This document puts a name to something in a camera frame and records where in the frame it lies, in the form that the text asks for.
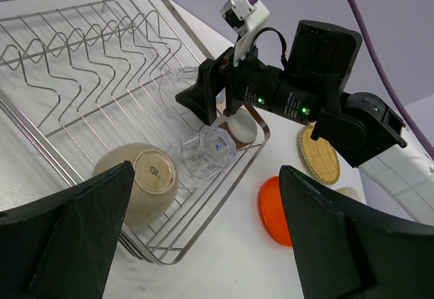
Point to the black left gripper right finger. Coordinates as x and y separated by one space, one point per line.
346 249

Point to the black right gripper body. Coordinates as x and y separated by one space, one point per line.
214 76

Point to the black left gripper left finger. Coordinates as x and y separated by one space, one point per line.
63 245

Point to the steel cup brown band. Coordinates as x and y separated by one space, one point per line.
241 126

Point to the yellow ceramic mug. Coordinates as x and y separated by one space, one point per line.
351 193

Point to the beige floral ceramic bowl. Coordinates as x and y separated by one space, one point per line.
155 182

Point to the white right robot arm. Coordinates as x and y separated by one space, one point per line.
308 89

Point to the orange plastic plate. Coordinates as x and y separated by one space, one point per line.
271 212

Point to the woven bamboo tray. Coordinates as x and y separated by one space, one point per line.
320 157

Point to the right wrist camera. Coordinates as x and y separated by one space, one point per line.
246 20

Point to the wire dish rack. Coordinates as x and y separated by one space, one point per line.
81 78

